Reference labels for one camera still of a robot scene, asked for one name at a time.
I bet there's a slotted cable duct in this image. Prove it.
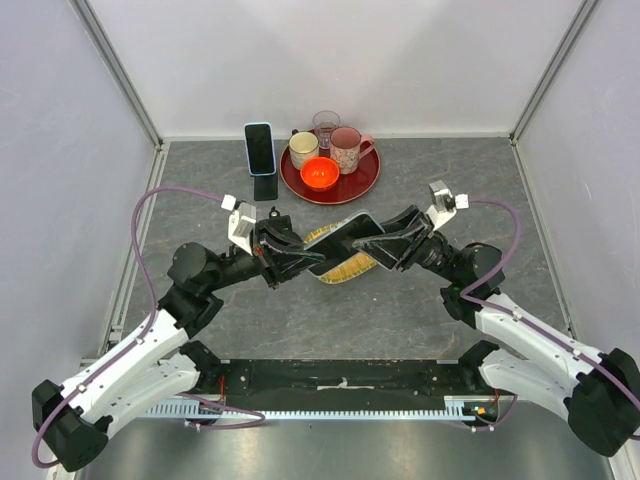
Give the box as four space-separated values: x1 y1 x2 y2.
139 396 498 423

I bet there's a red round tray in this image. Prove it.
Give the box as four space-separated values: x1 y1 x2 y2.
280 145 381 205

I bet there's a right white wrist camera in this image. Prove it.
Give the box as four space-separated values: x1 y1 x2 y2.
426 181 469 231

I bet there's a black smartphone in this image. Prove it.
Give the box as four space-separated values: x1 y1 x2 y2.
305 210 385 277

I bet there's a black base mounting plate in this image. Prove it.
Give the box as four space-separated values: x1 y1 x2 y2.
196 359 496 397

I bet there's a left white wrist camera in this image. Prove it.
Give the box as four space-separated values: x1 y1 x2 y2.
221 194 257 256

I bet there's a pink patterned mug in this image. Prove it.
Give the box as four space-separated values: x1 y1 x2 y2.
329 126 375 175

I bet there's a cream mug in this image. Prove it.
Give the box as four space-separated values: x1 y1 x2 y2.
288 131 320 170

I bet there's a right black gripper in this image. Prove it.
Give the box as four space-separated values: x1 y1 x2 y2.
350 203 461 284

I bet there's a right aluminium frame post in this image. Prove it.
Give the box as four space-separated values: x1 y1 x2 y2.
509 0 600 146

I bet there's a blue-cased smartphone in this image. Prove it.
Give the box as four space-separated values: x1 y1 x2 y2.
244 122 276 176

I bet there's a woven bamboo tray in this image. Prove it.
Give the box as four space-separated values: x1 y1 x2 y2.
304 223 377 285

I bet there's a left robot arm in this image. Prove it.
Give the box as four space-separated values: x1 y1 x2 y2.
32 216 326 472

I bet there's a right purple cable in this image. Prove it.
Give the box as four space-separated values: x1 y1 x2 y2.
459 196 640 442

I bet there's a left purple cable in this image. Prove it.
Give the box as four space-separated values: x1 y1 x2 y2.
30 185 266 469

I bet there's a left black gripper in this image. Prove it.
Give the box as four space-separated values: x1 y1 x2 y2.
204 219 325 292

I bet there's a purple cable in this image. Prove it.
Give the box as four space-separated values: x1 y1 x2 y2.
30 185 266 469
459 196 640 442

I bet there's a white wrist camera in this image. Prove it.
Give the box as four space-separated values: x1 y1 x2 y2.
221 194 257 256
426 181 469 231

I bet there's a black folding phone stand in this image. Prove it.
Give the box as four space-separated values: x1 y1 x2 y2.
253 174 279 202

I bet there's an orange bowl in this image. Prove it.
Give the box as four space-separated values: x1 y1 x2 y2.
300 157 341 192

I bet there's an aluminium frame post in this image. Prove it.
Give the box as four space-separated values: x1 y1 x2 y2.
509 0 600 146
69 0 164 150

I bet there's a left aluminium frame post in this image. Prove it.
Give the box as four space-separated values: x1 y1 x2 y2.
69 0 164 150

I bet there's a clear glass tumbler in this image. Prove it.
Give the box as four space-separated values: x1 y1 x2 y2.
312 110 340 149

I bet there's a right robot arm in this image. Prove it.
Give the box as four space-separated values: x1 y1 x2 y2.
353 208 639 457

